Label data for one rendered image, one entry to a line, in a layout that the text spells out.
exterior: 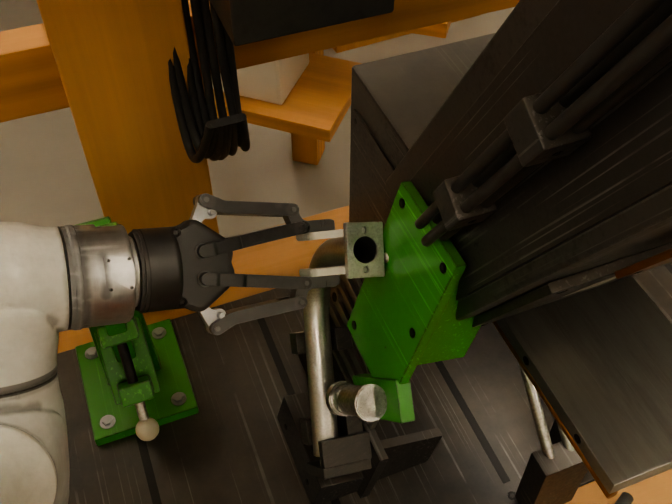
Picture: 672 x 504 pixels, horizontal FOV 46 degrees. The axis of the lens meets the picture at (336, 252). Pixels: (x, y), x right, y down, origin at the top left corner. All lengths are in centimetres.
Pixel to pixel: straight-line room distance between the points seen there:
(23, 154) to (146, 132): 197
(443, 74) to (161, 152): 35
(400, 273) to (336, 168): 190
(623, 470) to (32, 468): 50
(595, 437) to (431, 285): 21
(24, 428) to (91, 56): 40
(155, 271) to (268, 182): 194
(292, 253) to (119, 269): 57
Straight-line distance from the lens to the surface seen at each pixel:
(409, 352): 77
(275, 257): 121
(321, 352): 90
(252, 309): 74
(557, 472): 90
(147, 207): 103
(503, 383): 107
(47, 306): 67
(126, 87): 92
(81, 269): 67
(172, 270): 70
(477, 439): 102
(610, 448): 78
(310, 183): 261
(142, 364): 98
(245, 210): 74
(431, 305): 73
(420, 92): 92
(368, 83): 93
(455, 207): 61
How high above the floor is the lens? 179
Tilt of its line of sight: 48 degrees down
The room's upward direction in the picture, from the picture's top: straight up
